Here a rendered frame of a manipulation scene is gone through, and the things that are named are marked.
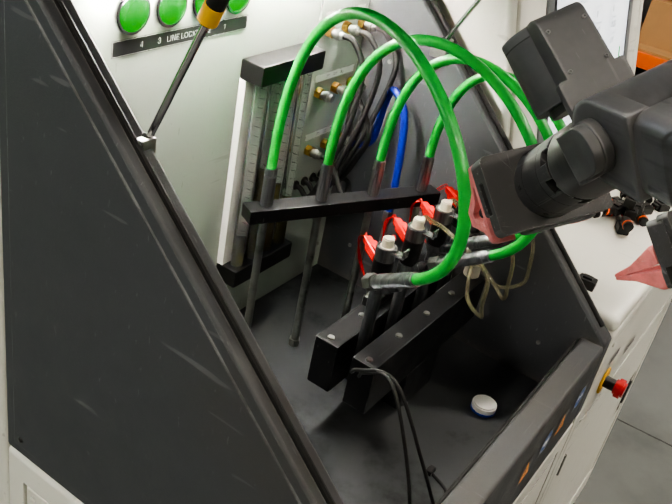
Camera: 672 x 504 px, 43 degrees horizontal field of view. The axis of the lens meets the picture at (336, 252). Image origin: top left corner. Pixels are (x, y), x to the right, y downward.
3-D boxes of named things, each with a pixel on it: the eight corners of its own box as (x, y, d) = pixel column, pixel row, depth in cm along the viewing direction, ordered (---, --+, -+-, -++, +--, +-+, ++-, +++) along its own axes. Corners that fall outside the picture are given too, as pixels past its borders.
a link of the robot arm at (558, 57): (604, 172, 50) (727, 114, 51) (516, 1, 51) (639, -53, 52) (540, 208, 62) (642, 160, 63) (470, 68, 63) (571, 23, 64)
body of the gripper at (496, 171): (469, 164, 68) (507, 134, 61) (578, 138, 71) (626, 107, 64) (493, 241, 68) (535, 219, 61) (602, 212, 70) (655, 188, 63)
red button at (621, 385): (614, 409, 149) (625, 386, 146) (593, 397, 151) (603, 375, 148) (624, 395, 153) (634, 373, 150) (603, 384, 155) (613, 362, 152)
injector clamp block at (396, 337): (354, 451, 121) (375, 368, 113) (298, 416, 125) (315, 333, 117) (463, 349, 146) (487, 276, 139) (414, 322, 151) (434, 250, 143)
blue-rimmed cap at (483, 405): (488, 421, 131) (491, 414, 131) (465, 408, 133) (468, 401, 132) (499, 409, 134) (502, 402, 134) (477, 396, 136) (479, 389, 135)
